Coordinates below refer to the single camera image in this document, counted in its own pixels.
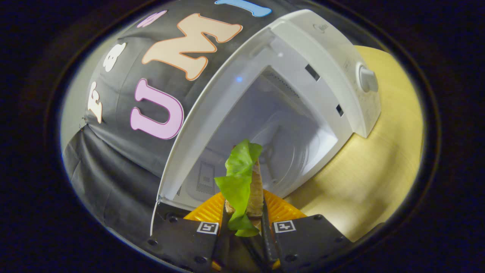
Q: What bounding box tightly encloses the sandwich with green lettuce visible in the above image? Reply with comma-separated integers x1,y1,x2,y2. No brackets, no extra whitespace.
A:
214,140,264,237

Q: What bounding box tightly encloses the black backdrop cloth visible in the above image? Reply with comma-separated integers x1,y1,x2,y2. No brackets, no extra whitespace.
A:
63,0,296,243

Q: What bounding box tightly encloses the white microwave oven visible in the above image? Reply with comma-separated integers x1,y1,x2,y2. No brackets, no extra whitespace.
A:
150,9,381,237

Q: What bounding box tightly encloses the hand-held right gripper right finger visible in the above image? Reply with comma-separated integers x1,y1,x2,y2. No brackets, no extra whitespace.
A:
261,190,353,270

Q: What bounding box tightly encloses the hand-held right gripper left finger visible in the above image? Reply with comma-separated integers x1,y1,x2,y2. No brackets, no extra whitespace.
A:
148,191,232,272

